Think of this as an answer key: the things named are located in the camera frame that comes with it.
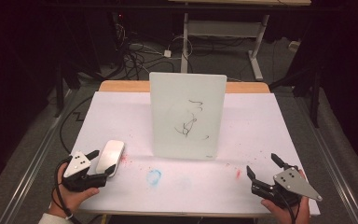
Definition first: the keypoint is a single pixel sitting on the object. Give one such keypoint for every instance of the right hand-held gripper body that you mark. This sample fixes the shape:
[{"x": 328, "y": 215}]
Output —
[{"x": 292, "y": 182}]

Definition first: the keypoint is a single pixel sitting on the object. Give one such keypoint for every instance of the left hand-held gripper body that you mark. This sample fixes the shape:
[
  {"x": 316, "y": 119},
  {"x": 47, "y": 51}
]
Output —
[{"x": 77, "y": 164}]

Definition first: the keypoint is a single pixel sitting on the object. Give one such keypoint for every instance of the white board eraser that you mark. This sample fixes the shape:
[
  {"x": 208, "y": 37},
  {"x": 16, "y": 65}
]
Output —
[{"x": 110, "y": 154}]

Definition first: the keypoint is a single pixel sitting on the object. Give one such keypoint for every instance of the frosted glass writing board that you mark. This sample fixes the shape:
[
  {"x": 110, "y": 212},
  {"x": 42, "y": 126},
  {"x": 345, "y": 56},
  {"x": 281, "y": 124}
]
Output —
[{"x": 174, "y": 102}]

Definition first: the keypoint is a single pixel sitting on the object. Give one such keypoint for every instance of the person's right hand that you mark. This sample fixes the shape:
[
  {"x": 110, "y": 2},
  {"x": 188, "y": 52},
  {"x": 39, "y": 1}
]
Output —
[{"x": 292, "y": 215}]

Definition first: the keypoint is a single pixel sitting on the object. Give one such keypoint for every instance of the person's left hand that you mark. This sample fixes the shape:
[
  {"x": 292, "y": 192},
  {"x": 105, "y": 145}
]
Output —
[{"x": 68, "y": 199}]

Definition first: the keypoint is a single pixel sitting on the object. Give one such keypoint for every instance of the white paper table cover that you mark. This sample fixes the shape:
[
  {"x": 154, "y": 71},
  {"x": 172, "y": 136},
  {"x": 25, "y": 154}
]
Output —
[{"x": 245, "y": 130}]

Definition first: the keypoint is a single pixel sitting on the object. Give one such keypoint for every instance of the black metal stand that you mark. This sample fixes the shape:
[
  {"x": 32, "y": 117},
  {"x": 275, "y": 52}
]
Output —
[
  {"x": 59, "y": 90},
  {"x": 315, "y": 93}
]

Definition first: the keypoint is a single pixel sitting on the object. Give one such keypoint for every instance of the white power adapter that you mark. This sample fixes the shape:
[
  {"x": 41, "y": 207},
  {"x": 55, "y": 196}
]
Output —
[{"x": 167, "y": 53}]

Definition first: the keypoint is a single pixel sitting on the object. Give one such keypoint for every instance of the metal floor rail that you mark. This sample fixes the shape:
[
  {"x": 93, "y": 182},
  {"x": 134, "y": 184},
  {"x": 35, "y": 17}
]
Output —
[
  {"x": 34, "y": 161},
  {"x": 332, "y": 161}
]

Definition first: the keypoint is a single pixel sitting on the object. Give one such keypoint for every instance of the white metal desk frame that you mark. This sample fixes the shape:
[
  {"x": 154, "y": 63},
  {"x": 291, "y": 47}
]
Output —
[{"x": 220, "y": 28}]

